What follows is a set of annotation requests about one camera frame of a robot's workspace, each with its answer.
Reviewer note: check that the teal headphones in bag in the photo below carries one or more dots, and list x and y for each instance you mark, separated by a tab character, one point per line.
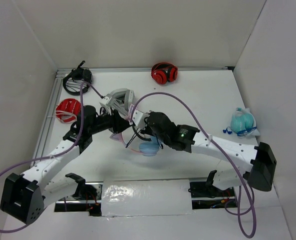
242	123

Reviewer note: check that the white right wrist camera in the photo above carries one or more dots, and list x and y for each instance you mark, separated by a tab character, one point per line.
138	119

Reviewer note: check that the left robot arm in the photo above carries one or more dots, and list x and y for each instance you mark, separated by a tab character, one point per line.
26	195

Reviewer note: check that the small black headphones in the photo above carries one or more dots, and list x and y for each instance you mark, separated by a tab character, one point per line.
137	133

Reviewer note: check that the black wired headphones far left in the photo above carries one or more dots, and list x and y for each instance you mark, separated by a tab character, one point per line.
72	82

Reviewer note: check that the red black headphones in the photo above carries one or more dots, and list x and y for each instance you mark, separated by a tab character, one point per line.
164	72

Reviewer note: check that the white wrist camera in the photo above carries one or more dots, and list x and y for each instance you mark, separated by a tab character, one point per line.
138	119
108	102

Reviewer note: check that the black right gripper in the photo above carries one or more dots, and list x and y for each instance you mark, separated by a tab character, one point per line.
146	129

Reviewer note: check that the pink blue cat-ear headphones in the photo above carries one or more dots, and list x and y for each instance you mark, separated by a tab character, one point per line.
146	148

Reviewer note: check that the glossy white tape sheet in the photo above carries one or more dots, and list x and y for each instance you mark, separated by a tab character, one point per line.
146	198

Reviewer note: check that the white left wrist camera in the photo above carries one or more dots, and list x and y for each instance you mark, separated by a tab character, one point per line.
108	102

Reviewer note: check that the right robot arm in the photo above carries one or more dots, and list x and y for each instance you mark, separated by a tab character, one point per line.
252	164

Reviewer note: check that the grey white headphones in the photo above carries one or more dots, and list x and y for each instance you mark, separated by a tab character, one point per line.
124	98

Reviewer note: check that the red white headphones left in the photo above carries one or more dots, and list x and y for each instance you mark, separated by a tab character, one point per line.
67	110

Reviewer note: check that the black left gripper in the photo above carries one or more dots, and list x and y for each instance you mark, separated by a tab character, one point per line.
117	124

